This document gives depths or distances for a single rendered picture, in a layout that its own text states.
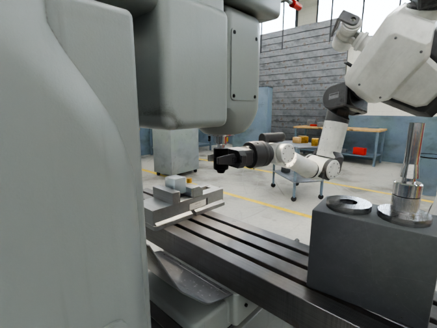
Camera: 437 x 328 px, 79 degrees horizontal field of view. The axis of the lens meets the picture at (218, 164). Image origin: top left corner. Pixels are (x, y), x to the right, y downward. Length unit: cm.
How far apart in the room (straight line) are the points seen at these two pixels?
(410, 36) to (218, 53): 57
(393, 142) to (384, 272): 767
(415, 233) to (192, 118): 46
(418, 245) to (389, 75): 57
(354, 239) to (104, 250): 46
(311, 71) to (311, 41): 85
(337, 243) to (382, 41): 62
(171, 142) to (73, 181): 487
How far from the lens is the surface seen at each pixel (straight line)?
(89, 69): 41
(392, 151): 827
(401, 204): 61
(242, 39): 74
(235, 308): 80
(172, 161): 530
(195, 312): 78
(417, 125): 60
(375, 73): 101
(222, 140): 79
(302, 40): 918
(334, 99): 114
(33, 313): 43
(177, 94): 55
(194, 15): 60
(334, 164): 111
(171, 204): 96
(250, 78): 76
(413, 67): 99
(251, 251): 80
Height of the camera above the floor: 138
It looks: 12 degrees down
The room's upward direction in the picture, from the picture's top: straight up
